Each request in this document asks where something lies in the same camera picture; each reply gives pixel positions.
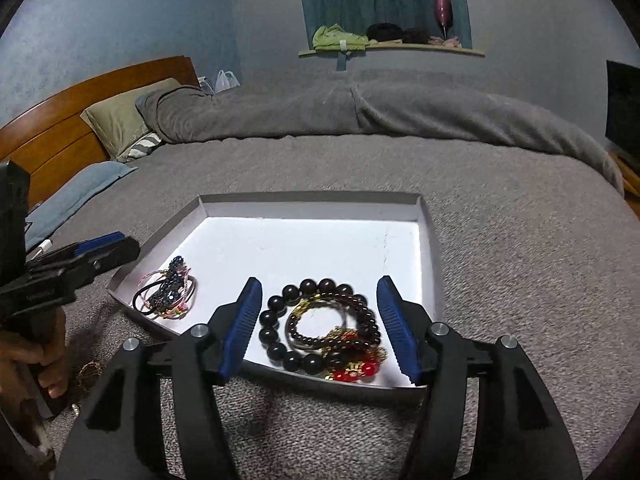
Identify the gold bead bracelet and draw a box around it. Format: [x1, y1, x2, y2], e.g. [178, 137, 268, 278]
[290, 297, 391, 381]

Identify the wooden window sill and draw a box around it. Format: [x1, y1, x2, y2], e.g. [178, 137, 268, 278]
[298, 42, 486, 58]

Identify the olive pillow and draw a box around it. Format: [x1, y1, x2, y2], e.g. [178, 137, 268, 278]
[80, 78, 183, 161]

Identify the black screen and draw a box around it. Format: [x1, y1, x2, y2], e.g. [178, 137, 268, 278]
[605, 59, 640, 158]

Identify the pink glass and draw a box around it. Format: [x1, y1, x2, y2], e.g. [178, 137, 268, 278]
[434, 0, 453, 41]

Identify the pink string bracelet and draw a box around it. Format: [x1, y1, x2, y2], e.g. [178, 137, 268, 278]
[132, 267, 198, 321]

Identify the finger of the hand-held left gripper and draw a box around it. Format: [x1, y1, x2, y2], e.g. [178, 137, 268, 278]
[47, 231, 127, 263]
[60, 237, 142, 288]

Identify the black elastic loop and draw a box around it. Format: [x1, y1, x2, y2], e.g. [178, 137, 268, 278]
[133, 280, 173, 320]

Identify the striped pillow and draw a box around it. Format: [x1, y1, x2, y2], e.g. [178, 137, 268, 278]
[122, 132, 163, 162]

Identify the wooden cabinet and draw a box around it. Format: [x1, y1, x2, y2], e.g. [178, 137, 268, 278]
[607, 150, 640, 201]

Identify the grey fleece blanket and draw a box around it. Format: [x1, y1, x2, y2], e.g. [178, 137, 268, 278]
[30, 135, 636, 480]

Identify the blue-grey pillow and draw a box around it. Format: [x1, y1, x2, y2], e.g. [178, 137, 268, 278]
[22, 161, 138, 256]

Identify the shallow grey cardboard box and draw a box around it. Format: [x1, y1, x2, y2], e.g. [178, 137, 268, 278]
[106, 191, 446, 401]

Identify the green cloth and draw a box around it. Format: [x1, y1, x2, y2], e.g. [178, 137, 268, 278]
[312, 24, 371, 52]

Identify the small dark red bead bracelet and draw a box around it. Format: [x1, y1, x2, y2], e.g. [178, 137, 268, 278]
[287, 294, 385, 352]

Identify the wooden headboard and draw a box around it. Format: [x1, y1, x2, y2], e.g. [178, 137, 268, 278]
[0, 56, 198, 208]

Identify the silver bangle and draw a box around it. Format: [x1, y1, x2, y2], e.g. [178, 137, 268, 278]
[285, 305, 351, 352]

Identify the gold chain ornament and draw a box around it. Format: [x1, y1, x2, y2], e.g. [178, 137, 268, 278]
[77, 360, 104, 391]

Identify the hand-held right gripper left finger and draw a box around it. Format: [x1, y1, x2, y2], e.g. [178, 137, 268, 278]
[54, 276, 263, 480]

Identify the large dark bead bracelet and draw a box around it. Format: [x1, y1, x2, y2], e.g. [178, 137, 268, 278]
[258, 277, 383, 373]

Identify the rolled grey duvet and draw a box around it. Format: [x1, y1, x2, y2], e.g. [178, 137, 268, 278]
[136, 80, 625, 196]

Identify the white plastic bag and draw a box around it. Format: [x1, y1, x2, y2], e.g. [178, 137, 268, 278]
[197, 70, 240, 96]

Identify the person's left hand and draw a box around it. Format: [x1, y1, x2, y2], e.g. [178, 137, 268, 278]
[0, 307, 71, 401]

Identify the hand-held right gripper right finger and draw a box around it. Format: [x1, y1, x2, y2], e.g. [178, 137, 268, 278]
[376, 275, 583, 480]

